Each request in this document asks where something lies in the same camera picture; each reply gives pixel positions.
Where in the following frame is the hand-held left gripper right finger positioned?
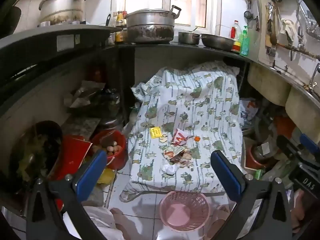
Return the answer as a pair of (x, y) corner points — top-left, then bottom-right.
(211, 150), (293, 240)

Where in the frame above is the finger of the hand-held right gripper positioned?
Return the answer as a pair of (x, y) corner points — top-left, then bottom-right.
(276, 135), (304, 167)
(299, 133), (320, 155)

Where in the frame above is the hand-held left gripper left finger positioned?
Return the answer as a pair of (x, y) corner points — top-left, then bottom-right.
(26, 150), (118, 240)

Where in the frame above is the pink perforated plastic basket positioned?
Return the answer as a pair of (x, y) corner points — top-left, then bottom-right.
(159, 191), (210, 232)

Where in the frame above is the person's right hand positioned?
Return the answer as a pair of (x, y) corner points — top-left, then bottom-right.
(291, 190), (310, 233)

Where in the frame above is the yellow plastic bag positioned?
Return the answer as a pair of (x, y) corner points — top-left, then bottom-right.
(97, 167), (116, 184)

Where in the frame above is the red paper box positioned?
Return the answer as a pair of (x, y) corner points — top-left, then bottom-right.
(60, 135), (93, 180)

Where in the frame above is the beige sink basin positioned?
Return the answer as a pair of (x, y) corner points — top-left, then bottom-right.
(247, 62), (292, 107)
(285, 87), (320, 143)

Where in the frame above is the pile of eggs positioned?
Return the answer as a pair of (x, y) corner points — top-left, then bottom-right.
(106, 141), (121, 156)

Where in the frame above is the brown clay pot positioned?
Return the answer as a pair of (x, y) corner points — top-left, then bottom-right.
(245, 142), (273, 170)

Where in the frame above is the red plastic bucket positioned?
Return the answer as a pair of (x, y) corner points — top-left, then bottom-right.
(90, 129), (127, 170)

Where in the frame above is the person's right foot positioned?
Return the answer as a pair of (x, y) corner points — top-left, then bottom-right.
(212, 204), (233, 230)

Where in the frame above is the person's white trouser leg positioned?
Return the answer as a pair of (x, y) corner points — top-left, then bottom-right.
(82, 205), (123, 240)

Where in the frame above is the blue and white plastic bag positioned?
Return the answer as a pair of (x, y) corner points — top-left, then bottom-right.
(240, 99), (258, 128)

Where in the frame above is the crumpled white tissue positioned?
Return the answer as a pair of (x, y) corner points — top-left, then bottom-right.
(160, 163), (178, 175)

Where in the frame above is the dark bowl of vegetable scraps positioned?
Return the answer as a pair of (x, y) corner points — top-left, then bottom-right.
(10, 120), (63, 180)

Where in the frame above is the metal faucet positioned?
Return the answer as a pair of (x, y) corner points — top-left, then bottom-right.
(304, 64), (320, 92)

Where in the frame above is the dark glass jar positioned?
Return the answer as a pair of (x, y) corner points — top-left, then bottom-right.
(100, 89), (122, 128)

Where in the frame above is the white leaf-printed cloth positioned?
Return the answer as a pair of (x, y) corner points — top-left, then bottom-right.
(119, 60), (247, 203)

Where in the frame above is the yellow sponge piece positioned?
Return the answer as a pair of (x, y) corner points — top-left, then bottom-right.
(149, 127), (162, 139)

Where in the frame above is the silver foil bag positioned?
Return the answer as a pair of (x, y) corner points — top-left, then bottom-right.
(64, 80), (107, 108)

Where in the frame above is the green dish soap bottle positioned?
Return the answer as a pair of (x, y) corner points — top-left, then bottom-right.
(240, 24), (250, 56)

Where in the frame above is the white rag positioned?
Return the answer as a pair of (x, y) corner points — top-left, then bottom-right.
(280, 18), (297, 40)

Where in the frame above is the cooking oil bottle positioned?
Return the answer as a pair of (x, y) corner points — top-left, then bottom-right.
(230, 20), (243, 53)

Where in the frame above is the wooden cutting board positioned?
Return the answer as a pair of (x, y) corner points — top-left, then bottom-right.
(258, 0), (278, 48)

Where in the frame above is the dark metal wok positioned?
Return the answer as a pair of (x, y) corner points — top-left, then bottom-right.
(200, 33), (235, 50)

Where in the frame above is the small metal saucepan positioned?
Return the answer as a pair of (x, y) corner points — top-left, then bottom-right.
(178, 31), (202, 45)

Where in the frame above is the yellow-label sauce bottle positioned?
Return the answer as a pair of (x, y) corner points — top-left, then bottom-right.
(115, 11), (126, 42)

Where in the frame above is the sooty aluminium steamer pot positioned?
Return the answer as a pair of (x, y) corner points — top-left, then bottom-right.
(124, 5), (182, 43)

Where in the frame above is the large aluminium pressure cooker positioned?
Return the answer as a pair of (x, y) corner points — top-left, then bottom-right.
(37, 0), (105, 27)

